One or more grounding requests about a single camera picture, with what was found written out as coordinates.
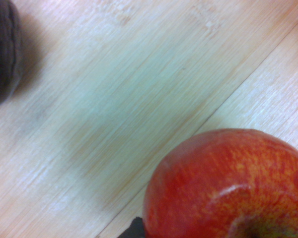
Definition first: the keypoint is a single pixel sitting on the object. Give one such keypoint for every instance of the red apple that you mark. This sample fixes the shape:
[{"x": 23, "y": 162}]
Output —
[{"x": 226, "y": 186}]

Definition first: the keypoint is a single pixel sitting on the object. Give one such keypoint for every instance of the dark purple round fruit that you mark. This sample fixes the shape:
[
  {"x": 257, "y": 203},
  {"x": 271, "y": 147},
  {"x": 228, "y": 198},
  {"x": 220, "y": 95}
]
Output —
[{"x": 2, "y": 49}]

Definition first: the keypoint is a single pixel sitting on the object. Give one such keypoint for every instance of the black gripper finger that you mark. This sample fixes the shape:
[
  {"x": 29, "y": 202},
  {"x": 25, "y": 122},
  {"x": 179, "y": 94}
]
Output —
[{"x": 136, "y": 229}]

